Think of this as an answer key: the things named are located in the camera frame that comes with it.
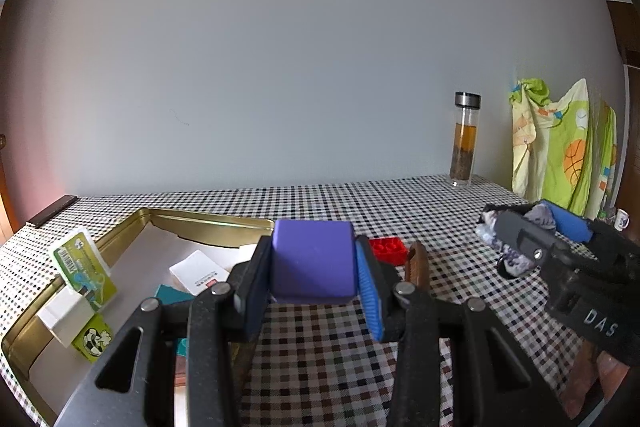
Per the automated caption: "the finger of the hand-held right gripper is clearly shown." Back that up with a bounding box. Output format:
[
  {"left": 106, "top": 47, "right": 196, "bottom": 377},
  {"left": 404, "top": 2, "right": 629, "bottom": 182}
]
[
  {"left": 492, "top": 211, "right": 571, "bottom": 268},
  {"left": 541, "top": 201, "right": 609, "bottom": 244}
]

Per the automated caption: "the green printed blanket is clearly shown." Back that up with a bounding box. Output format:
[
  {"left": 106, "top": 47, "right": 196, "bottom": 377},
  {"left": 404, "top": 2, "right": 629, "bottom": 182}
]
[{"left": 509, "top": 78, "right": 618, "bottom": 220}]

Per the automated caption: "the teal and white box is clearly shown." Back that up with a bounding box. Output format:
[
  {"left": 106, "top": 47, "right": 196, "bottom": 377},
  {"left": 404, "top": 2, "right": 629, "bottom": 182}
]
[{"left": 154, "top": 284, "right": 195, "bottom": 355}]

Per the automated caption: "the person's right hand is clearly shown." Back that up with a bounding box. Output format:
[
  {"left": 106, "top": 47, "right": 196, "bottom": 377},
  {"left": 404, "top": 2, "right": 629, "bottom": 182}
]
[{"left": 562, "top": 339, "right": 632, "bottom": 418}]

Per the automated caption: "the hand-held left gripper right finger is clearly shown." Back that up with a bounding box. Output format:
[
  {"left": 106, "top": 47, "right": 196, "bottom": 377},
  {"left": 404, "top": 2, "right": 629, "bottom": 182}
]
[{"left": 354, "top": 237, "right": 563, "bottom": 427}]

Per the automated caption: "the white box with red label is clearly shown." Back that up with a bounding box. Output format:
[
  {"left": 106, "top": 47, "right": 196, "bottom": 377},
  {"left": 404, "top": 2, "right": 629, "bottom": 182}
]
[{"left": 169, "top": 251, "right": 231, "bottom": 297}]

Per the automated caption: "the red building brick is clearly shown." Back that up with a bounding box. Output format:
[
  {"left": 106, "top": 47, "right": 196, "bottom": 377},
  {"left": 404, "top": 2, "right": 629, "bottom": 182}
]
[{"left": 369, "top": 237, "right": 408, "bottom": 267}]

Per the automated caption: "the dark wooden bar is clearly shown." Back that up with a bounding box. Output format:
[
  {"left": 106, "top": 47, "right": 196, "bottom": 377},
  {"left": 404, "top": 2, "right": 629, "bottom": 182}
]
[{"left": 26, "top": 195, "right": 77, "bottom": 229}]

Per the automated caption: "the purple cube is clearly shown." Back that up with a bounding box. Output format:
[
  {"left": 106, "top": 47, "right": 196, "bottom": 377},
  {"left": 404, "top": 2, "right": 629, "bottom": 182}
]
[{"left": 270, "top": 219, "right": 357, "bottom": 305}]

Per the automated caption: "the copper rectangular tin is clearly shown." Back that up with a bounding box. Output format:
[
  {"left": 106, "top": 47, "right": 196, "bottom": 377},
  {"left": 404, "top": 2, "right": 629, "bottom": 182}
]
[{"left": 172, "top": 353, "right": 192, "bottom": 389}]

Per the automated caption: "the checkered tablecloth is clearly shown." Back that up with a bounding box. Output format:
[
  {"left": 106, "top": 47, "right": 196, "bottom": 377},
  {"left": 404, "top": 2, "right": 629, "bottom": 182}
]
[{"left": 0, "top": 174, "right": 640, "bottom": 427}]

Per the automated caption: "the glass tea bottle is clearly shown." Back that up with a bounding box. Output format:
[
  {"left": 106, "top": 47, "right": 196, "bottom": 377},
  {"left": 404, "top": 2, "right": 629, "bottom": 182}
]
[{"left": 452, "top": 92, "right": 482, "bottom": 188}]

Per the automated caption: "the grey white cloth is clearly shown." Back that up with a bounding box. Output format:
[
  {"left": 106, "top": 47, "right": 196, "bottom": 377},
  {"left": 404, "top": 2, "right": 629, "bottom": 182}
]
[{"left": 476, "top": 202, "right": 557, "bottom": 278}]

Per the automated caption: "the green and white card pack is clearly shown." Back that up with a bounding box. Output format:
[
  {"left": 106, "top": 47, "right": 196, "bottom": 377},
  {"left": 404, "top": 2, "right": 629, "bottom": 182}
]
[{"left": 49, "top": 227, "right": 118, "bottom": 310}]

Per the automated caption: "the gold metal tin box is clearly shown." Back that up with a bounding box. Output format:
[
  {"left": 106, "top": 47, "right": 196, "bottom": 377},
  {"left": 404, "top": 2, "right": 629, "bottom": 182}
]
[{"left": 0, "top": 207, "right": 276, "bottom": 425}]

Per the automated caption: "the plain white box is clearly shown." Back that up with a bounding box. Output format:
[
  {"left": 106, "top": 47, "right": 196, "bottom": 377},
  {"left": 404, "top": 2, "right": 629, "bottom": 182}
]
[{"left": 36, "top": 289, "right": 96, "bottom": 348}]

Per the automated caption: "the green box with ball print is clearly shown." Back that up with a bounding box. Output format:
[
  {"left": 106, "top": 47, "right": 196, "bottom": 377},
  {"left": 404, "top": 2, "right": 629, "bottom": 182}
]
[{"left": 71, "top": 313, "right": 116, "bottom": 363}]

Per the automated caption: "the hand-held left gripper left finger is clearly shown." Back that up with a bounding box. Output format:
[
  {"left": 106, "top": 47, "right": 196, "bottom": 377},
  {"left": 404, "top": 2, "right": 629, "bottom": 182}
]
[{"left": 54, "top": 234, "right": 275, "bottom": 427}]

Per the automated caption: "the brown comb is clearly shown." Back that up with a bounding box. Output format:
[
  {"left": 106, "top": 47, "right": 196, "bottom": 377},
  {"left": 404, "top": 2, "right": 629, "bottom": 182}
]
[{"left": 404, "top": 241, "right": 431, "bottom": 290}]

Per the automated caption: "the wooden door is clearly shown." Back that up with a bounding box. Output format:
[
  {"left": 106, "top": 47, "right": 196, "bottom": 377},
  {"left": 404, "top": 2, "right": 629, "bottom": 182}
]
[{"left": 0, "top": 127, "right": 22, "bottom": 248}]

